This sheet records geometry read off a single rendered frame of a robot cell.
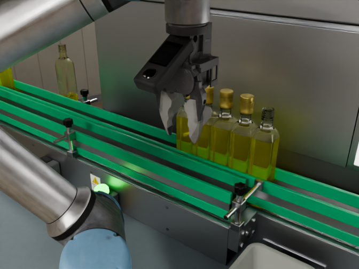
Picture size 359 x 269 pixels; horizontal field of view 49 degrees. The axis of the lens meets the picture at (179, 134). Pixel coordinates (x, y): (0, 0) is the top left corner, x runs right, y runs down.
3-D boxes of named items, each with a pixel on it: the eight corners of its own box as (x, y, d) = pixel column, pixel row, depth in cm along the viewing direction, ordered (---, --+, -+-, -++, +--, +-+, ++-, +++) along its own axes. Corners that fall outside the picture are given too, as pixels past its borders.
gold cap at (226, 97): (234, 105, 102) (235, 89, 100) (228, 110, 100) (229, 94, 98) (222, 102, 104) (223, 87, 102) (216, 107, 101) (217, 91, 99)
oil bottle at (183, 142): (201, 169, 119) (203, 104, 110) (190, 177, 115) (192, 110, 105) (186, 164, 122) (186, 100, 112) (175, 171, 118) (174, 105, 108)
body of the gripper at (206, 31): (218, 88, 73) (221, 22, 68) (192, 102, 67) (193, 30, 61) (185, 80, 77) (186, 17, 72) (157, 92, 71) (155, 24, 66)
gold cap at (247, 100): (255, 111, 99) (257, 95, 97) (249, 116, 96) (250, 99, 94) (242, 108, 101) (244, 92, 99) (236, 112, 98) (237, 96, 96)
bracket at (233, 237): (257, 233, 103) (259, 212, 100) (239, 254, 96) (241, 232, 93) (245, 228, 105) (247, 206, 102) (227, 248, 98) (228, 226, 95)
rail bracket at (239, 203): (262, 208, 101) (267, 166, 96) (229, 245, 89) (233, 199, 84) (252, 204, 103) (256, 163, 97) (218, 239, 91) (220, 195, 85)
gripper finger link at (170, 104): (184, 126, 79) (193, 86, 74) (166, 137, 75) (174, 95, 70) (172, 119, 81) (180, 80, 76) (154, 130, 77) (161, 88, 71)
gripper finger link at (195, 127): (220, 135, 75) (213, 88, 72) (203, 147, 70) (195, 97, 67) (207, 134, 77) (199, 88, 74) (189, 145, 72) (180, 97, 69)
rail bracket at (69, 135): (80, 157, 127) (75, 119, 121) (61, 166, 121) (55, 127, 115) (72, 153, 129) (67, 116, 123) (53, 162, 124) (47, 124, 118)
